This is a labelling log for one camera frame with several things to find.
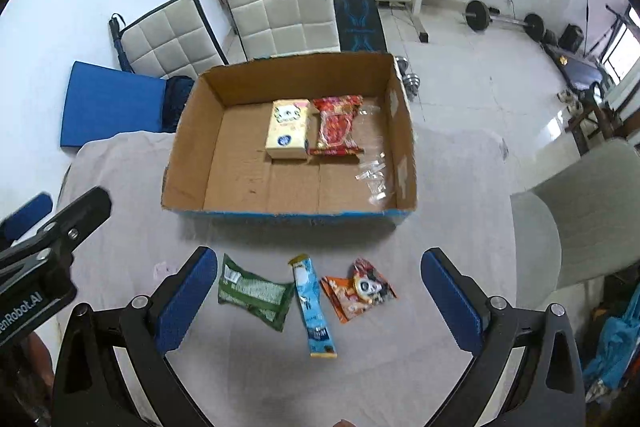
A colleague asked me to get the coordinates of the green snack packet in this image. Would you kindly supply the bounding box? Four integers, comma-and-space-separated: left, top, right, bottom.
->
217, 255, 295, 333

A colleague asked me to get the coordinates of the orange panda snack packet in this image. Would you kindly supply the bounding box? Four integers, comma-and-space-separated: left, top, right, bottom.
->
320, 258, 398, 324

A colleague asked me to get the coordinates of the blue stick packet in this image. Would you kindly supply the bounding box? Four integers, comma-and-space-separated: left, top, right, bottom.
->
288, 255, 337, 359

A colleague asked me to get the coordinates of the blue plastic bag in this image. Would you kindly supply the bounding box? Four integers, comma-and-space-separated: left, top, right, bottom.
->
582, 287, 639, 389

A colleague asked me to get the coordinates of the blue foam mat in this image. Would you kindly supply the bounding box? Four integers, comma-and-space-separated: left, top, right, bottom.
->
60, 62, 166, 147

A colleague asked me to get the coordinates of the grey table cloth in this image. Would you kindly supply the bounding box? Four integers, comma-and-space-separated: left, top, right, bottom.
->
54, 126, 519, 427

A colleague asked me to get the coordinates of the grey plastic chair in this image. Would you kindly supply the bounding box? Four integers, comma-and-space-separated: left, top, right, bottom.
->
511, 139, 639, 301

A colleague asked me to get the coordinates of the white quilted chair left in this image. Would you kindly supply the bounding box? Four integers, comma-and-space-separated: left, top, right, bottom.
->
108, 0, 228, 80

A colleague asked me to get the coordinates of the white quilted chair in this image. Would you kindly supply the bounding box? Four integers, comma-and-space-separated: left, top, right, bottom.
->
108, 0, 228, 80
224, 0, 341, 61

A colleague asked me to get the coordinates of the cream tissue pack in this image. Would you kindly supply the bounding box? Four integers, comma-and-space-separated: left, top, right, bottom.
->
265, 98, 310, 160

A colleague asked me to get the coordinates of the brown cardboard box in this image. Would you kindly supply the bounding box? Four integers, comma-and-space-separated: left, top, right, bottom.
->
160, 52, 418, 221

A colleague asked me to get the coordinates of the clear plastic wrapper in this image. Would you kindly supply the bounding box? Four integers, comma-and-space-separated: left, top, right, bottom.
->
355, 152, 393, 206

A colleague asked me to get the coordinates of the red snack packet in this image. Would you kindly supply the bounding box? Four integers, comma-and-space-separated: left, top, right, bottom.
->
309, 95, 363, 156

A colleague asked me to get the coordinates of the white quilted chair right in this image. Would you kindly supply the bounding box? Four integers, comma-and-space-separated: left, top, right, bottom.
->
224, 0, 341, 61

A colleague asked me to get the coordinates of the black treadmill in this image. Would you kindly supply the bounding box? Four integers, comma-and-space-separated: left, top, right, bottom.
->
541, 43, 614, 94

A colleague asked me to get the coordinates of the small chrome dumbbell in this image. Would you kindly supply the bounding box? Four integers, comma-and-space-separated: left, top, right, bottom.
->
395, 56, 421, 101

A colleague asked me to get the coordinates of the black blue weight bench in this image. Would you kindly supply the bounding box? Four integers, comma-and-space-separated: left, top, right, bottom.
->
334, 0, 387, 53

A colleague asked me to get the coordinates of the floor barbell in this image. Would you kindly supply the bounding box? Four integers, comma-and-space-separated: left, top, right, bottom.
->
463, 0, 546, 42

